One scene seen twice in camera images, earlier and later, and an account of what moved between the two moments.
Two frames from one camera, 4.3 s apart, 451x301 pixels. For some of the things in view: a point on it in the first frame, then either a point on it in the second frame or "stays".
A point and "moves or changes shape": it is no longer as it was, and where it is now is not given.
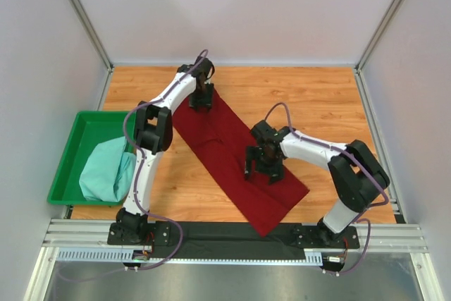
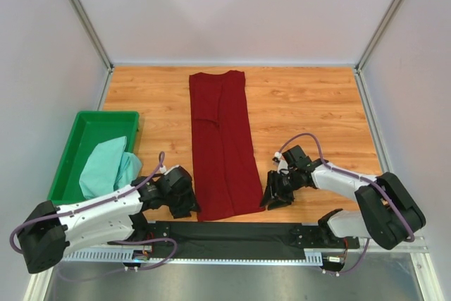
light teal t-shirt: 107,170 stays
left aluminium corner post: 85,20 stays
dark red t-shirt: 222,136 moves or changes shape
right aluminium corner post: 361,84 stays
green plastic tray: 89,127 stays
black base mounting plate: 230,240 stays
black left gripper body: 202,98 -> 180,204
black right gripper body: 263,163 -> 282,187
